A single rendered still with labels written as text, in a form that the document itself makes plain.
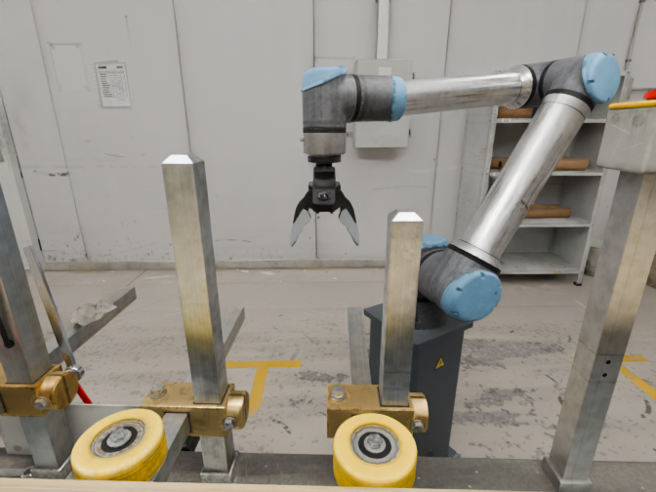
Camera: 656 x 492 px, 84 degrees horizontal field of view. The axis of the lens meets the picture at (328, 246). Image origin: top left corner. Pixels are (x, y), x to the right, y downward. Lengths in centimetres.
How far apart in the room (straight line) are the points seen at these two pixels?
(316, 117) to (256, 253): 257
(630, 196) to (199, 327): 52
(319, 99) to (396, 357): 49
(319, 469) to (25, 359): 43
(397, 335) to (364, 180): 265
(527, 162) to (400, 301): 68
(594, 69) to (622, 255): 67
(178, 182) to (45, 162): 332
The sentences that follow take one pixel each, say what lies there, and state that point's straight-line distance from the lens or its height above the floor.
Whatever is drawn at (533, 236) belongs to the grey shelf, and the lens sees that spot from 367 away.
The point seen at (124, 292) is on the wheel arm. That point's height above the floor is 86.
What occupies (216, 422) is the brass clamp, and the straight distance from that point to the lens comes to 56.
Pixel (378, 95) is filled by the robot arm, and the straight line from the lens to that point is 79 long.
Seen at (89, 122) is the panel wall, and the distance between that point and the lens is 350.
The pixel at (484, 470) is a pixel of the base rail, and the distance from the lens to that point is 69.
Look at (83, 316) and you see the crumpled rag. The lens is 79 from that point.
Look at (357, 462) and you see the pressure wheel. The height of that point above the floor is 91.
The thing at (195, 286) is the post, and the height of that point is 102.
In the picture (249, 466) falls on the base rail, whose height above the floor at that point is 70.
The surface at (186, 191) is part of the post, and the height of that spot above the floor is 113.
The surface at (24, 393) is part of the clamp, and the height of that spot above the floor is 86.
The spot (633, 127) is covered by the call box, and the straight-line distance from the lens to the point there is 50.
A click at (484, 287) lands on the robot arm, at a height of 82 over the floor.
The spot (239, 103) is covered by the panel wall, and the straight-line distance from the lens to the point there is 308.
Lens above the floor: 120
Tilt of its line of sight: 18 degrees down
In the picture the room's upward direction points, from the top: straight up
